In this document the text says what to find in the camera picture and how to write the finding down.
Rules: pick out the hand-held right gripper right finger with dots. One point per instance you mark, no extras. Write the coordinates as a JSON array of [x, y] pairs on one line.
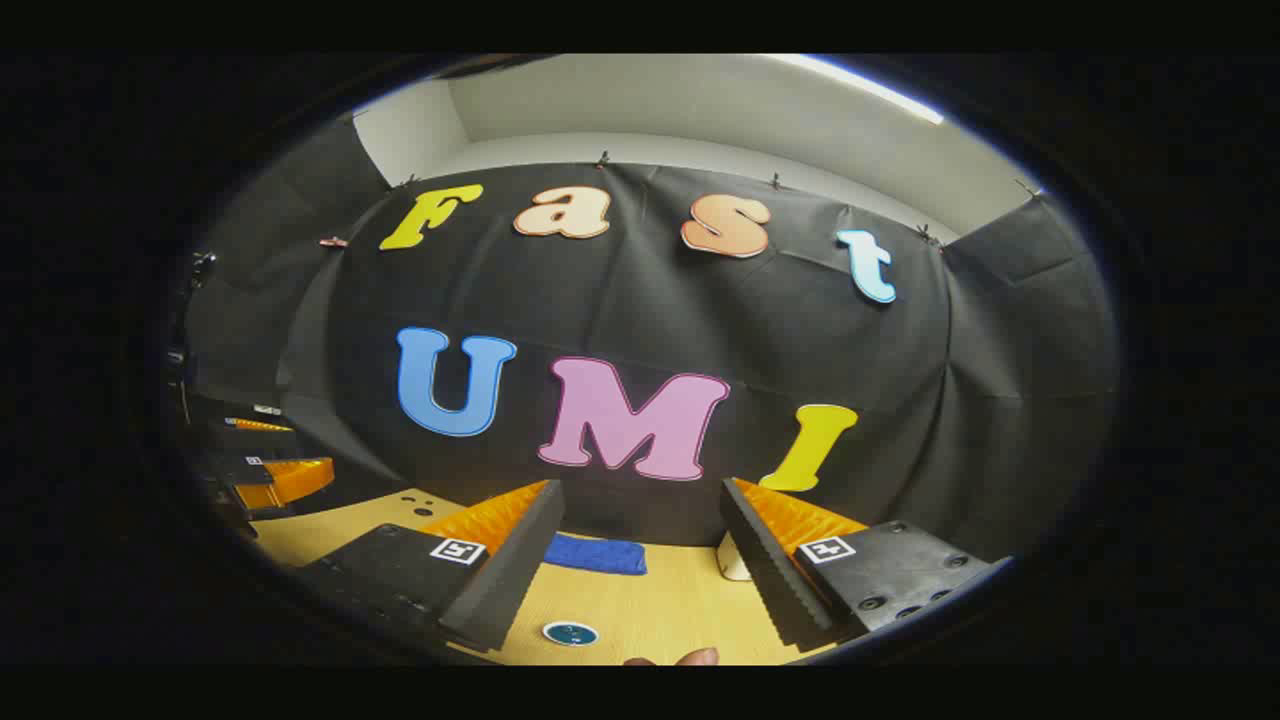
[[775, 570]]

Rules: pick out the white toaster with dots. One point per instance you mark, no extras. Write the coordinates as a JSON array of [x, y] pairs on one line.
[[733, 562]]

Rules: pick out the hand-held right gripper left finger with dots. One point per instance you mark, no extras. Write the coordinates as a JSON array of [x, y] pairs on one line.
[[500, 570]]

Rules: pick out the teal teacup lid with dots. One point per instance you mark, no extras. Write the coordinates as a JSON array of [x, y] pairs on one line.
[[570, 633]]

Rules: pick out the black stand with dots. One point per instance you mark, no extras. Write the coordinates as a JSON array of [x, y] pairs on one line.
[[202, 268]]

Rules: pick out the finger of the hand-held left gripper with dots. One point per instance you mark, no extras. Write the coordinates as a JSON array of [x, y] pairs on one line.
[[295, 478], [258, 426]]

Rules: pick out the blue folded towel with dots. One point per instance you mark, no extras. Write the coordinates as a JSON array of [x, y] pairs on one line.
[[595, 555]]

